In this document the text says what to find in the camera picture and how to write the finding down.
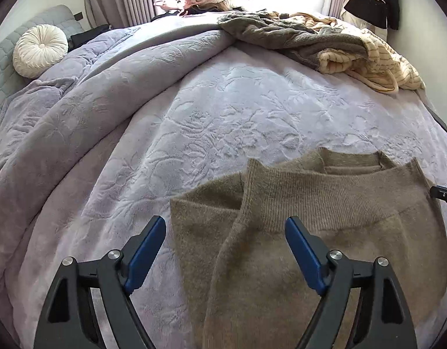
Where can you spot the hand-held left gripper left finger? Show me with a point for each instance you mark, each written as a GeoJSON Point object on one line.
{"type": "Point", "coordinates": [145, 254]}

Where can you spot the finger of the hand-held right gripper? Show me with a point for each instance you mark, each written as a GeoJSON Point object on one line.
{"type": "Point", "coordinates": [443, 193]}

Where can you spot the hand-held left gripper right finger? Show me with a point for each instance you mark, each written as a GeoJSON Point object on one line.
{"type": "Point", "coordinates": [305, 254]}

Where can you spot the olive knit sweater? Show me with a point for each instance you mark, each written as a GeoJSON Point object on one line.
{"type": "Point", "coordinates": [267, 298]}

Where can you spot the cream striped garment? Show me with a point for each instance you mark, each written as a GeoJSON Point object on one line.
{"type": "Point", "coordinates": [383, 61]}

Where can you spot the grey plush comforter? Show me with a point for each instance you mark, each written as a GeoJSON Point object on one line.
{"type": "Point", "coordinates": [63, 134]}

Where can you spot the lavender embossed blanket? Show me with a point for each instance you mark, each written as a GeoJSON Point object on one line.
{"type": "Point", "coordinates": [227, 109]}

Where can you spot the black hanging jacket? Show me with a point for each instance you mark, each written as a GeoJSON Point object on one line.
{"type": "Point", "coordinates": [376, 3]}

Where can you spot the grey knit garment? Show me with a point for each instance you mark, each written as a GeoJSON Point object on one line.
{"type": "Point", "coordinates": [281, 32]}

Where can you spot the black cloth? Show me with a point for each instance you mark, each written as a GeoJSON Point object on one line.
{"type": "Point", "coordinates": [89, 36]}

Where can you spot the grey quilted headboard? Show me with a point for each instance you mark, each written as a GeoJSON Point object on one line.
{"type": "Point", "coordinates": [5, 76]}

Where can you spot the round white cushion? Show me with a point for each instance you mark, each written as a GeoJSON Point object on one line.
{"type": "Point", "coordinates": [39, 51]}

